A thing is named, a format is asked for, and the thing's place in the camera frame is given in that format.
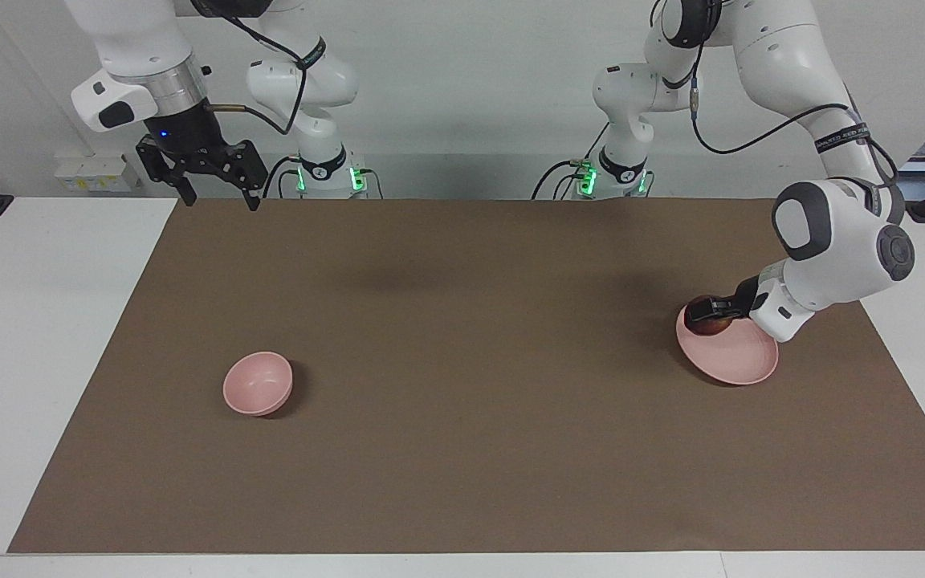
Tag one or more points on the white wall socket box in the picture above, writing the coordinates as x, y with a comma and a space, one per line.
93, 172

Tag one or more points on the pink plate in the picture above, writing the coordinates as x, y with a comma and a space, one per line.
739, 361

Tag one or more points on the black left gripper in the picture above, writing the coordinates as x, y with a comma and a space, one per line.
747, 297

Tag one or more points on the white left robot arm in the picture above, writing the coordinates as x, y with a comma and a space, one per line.
832, 233

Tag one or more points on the pink bowl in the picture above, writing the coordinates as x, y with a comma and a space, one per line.
255, 385

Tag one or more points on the brown table mat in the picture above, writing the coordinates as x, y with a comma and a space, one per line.
470, 401

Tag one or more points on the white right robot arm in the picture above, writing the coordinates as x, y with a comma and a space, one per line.
137, 32

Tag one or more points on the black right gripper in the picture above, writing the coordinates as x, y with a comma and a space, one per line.
185, 135

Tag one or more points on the red apple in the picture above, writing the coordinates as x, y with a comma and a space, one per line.
711, 327

